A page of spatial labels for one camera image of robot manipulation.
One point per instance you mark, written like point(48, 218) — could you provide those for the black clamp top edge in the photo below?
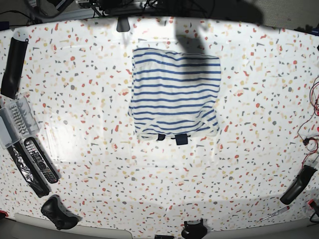
point(123, 24)

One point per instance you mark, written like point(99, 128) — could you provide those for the small red black clip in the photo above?
point(312, 203)

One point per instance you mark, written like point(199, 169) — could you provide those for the black curved tube left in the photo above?
point(14, 67)

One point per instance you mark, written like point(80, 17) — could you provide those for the black curved handle right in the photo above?
point(299, 184)

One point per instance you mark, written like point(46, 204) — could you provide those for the clear plastic screw bit box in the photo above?
point(17, 122)

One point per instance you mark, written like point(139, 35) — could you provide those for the blue white striped t-shirt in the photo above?
point(174, 94)

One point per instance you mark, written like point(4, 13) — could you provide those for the black tv remote control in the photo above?
point(41, 160)

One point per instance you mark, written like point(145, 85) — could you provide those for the black foil wrapped bar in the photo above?
point(27, 170)

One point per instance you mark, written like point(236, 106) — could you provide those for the black game controller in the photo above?
point(52, 211)

